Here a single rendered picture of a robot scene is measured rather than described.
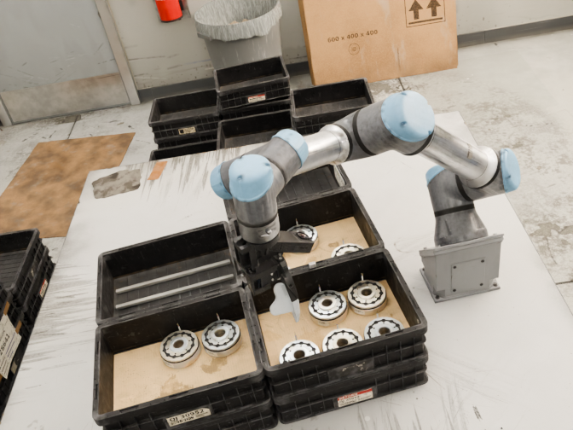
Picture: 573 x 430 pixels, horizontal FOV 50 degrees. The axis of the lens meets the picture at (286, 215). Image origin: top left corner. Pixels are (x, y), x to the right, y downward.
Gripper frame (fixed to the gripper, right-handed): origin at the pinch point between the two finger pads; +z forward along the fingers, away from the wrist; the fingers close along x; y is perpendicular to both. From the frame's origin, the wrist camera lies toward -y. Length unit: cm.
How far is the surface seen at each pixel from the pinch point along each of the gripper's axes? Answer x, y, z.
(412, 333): 10.8, -26.8, 21.0
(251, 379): -1.6, 9.9, 22.8
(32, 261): -151, 46, 84
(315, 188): -63, -48, 35
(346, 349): 5.5, -11.8, 21.0
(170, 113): -238, -56, 92
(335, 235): -39, -39, 34
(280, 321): -19.7, -7.6, 33.0
